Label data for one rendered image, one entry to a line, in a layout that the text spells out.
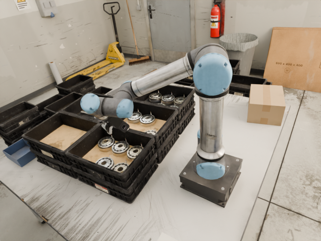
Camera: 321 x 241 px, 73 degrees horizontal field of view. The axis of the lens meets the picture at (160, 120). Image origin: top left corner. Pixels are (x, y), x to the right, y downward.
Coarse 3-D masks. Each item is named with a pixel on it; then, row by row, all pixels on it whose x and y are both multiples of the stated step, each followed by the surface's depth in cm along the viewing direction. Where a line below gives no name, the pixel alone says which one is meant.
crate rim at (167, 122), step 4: (132, 100) 156; (144, 104) 151; (148, 104) 149; (152, 104) 149; (164, 108) 144; (168, 108) 142; (172, 108) 142; (176, 112) 138; (172, 116) 134; (168, 120) 131; (164, 124) 128; (168, 124) 131; (160, 128) 125; (164, 128) 127; (140, 132) 124; (144, 132) 124; (160, 132) 124; (156, 136) 121
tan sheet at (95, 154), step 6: (96, 144) 136; (90, 150) 132; (96, 150) 131; (84, 156) 128; (90, 156) 127; (96, 156) 127; (102, 156) 126; (108, 156) 126; (114, 156) 125; (126, 156) 124; (114, 162) 121; (120, 162) 121
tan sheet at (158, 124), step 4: (124, 120) 154; (156, 120) 150; (160, 120) 149; (164, 120) 149; (132, 124) 149; (136, 124) 149; (140, 124) 148; (156, 124) 146; (160, 124) 146; (132, 128) 146; (136, 128) 145; (140, 128) 145; (144, 128) 144; (148, 128) 144; (152, 128) 143; (156, 128) 143
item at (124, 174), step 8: (96, 128) 133; (144, 136) 122; (152, 136) 120; (152, 144) 118; (144, 152) 112; (80, 160) 112; (88, 160) 110; (136, 160) 107; (96, 168) 107; (104, 168) 104; (128, 168) 103; (120, 176) 100
